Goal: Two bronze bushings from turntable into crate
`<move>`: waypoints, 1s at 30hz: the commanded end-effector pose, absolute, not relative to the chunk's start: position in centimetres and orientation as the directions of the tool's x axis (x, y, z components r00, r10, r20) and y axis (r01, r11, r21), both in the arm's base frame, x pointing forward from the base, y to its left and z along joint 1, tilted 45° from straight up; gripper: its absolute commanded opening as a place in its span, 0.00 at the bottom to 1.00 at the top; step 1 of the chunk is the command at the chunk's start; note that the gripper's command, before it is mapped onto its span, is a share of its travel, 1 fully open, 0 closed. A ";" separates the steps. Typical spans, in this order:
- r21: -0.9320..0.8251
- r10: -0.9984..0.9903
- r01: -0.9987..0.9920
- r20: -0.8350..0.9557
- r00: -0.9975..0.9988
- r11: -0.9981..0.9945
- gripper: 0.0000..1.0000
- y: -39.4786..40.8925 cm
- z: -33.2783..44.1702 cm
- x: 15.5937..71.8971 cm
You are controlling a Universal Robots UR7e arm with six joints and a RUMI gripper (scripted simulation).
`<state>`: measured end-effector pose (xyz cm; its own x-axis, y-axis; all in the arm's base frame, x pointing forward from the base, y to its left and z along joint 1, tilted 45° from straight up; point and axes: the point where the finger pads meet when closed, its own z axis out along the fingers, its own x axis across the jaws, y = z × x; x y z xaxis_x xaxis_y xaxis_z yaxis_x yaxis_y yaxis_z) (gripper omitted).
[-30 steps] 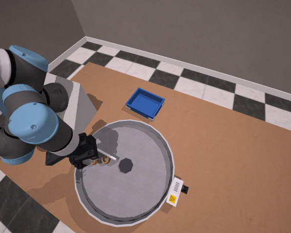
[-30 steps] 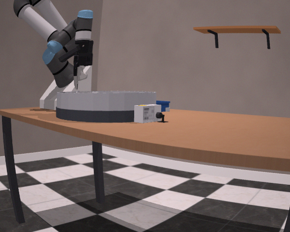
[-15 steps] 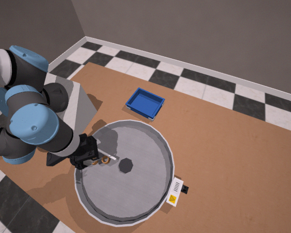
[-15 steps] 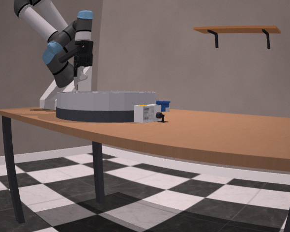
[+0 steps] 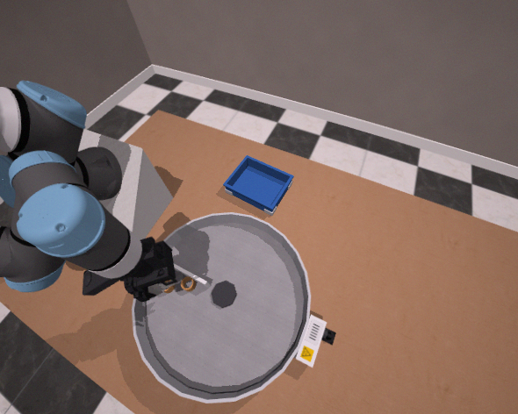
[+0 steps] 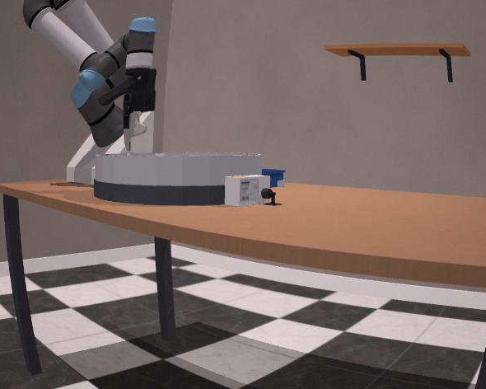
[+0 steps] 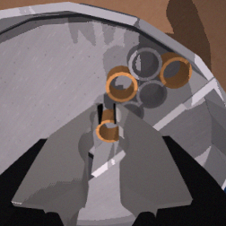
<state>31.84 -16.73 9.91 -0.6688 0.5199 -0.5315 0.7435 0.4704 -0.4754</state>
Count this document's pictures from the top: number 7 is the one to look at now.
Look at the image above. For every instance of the bronze bushing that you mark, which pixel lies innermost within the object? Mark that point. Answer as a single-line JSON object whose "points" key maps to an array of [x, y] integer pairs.
{"points": [[121, 95], [183, 75], [105, 134]]}

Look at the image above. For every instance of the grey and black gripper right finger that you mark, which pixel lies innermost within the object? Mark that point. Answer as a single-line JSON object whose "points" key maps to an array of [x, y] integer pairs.
{"points": [[157, 175]]}

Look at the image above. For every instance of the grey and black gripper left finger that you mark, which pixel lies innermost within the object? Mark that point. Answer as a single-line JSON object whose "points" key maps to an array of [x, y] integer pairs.
{"points": [[52, 176]]}

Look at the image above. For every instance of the grey metal bushing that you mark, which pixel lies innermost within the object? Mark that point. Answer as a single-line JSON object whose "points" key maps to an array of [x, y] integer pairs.
{"points": [[139, 111], [149, 73], [155, 100]]}

